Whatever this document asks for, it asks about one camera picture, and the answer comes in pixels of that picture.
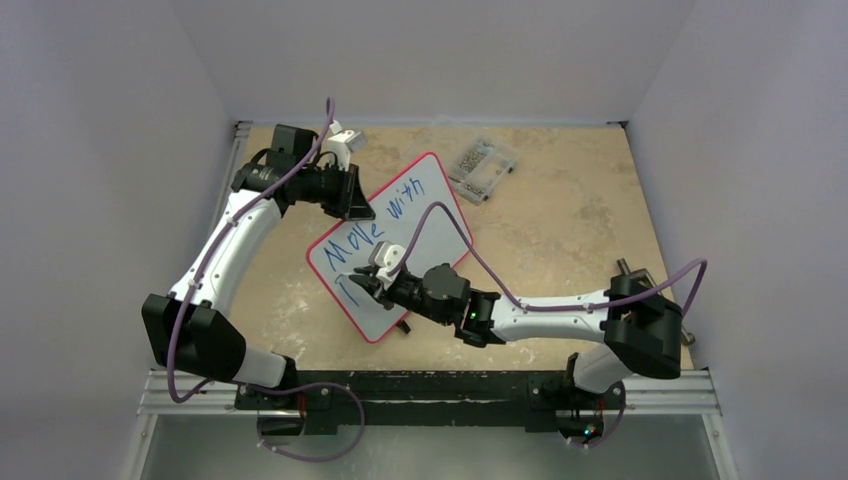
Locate aluminium front frame rail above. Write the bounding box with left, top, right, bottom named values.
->
left=135, top=369, right=721, bottom=417

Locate clear plastic screw box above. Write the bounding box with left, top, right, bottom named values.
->
left=445, top=134, right=520, bottom=205

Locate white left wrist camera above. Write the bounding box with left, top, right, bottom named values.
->
left=324, top=120, right=367, bottom=170

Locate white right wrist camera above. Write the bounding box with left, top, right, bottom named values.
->
left=368, top=241, right=406, bottom=288

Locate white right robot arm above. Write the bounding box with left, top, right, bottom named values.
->
left=348, top=264, right=683, bottom=407

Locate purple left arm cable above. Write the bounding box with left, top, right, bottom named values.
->
left=164, top=97, right=366, bottom=464

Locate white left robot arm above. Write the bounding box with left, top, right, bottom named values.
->
left=141, top=123, right=376, bottom=409

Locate red framed whiteboard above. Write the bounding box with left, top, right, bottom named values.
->
left=306, top=152, right=474, bottom=343

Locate black table clamp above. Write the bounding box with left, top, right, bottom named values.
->
left=616, top=259, right=697, bottom=347

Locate wire whiteboard stand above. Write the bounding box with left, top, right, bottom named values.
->
left=396, top=320, right=411, bottom=335

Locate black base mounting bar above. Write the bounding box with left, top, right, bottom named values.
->
left=234, top=370, right=626, bottom=437

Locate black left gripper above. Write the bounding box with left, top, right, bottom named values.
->
left=296, top=160, right=374, bottom=220

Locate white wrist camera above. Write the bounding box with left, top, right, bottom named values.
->
left=324, top=120, right=367, bottom=170
left=368, top=241, right=406, bottom=288

